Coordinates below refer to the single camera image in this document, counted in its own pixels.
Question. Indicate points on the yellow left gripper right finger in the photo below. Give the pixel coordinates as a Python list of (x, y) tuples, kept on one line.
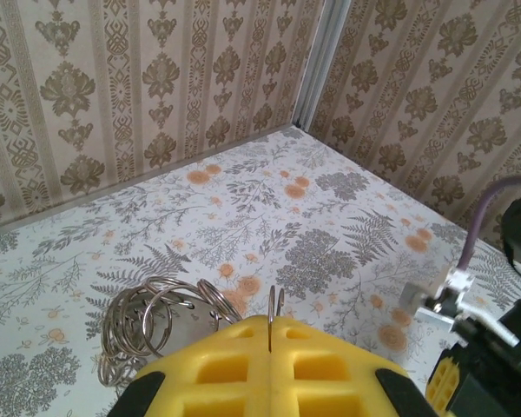
[(330, 352)]

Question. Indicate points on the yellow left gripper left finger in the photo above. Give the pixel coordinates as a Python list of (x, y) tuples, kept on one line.
[(217, 360)]

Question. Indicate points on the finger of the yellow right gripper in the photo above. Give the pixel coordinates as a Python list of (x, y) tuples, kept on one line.
[(443, 384)]

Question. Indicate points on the floral patterned table cover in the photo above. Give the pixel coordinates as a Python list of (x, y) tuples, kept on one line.
[(286, 208)]

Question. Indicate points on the aluminium corner post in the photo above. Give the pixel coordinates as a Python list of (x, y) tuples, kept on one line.
[(325, 56)]

